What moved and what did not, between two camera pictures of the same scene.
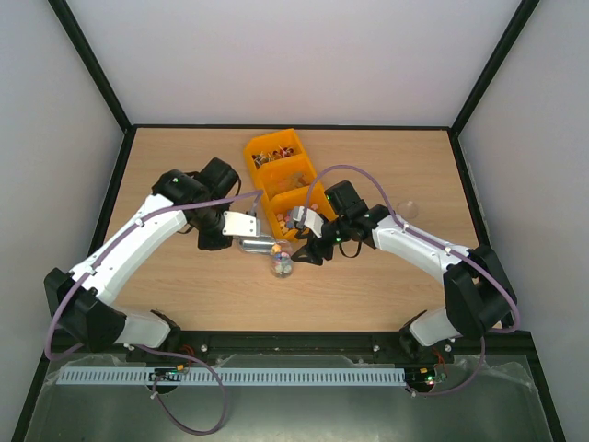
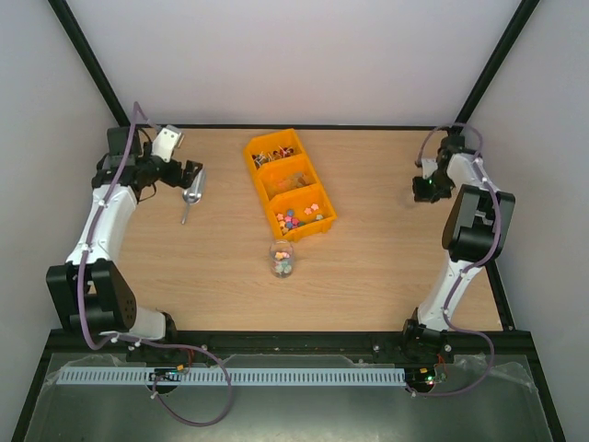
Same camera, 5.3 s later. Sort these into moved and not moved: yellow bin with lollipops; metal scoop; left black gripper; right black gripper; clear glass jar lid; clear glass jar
Moved: metal scoop; right black gripper; clear glass jar lid; left black gripper
Not moved: clear glass jar; yellow bin with lollipops
